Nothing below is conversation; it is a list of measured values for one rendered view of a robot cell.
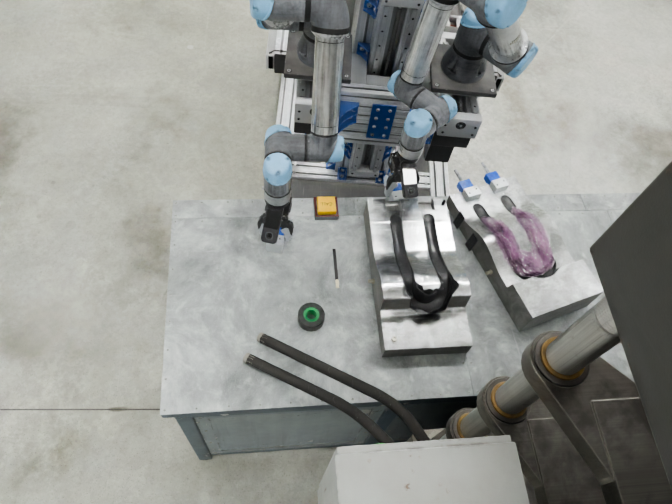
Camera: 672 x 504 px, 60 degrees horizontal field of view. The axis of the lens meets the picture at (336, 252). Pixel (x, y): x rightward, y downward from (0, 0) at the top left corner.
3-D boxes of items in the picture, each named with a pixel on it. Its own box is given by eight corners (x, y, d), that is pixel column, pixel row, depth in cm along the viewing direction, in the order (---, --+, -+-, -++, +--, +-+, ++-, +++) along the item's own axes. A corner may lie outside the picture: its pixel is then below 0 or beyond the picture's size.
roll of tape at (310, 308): (292, 322, 174) (292, 318, 171) (306, 302, 177) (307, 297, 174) (314, 336, 172) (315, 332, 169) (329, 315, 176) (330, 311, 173)
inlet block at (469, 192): (446, 176, 203) (451, 167, 198) (459, 173, 204) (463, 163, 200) (464, 206, 197) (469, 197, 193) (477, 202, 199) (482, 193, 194)
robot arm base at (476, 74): (439, 50, 204) (447, 26, 195) (482, 54, 205) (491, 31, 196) (442, 81, 196) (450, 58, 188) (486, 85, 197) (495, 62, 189)
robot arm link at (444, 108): (435, 81, 175) (410, 98, 171) (463, 103, 172) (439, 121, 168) (428, 100, 182) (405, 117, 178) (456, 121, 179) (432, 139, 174)
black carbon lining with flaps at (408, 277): (386, 218, 187) (391, 201, 179) (435, 217, 189) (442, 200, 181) (401, 318, 170) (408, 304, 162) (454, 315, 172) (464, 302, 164)
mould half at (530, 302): (445, 204, 201) (453, 185, 191) (508, 184, 207) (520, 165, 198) (519, 332, 179) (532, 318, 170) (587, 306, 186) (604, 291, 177)
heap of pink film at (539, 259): (474, 219, 191) (482, 205, 185) (520, 205, 196) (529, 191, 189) (514, 286, 180) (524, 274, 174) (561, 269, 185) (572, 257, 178)
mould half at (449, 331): (363, 214, 195) (369, 190, 184) (438, 212, 199) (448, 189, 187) (381, 357, 171) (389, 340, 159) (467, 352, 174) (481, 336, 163)
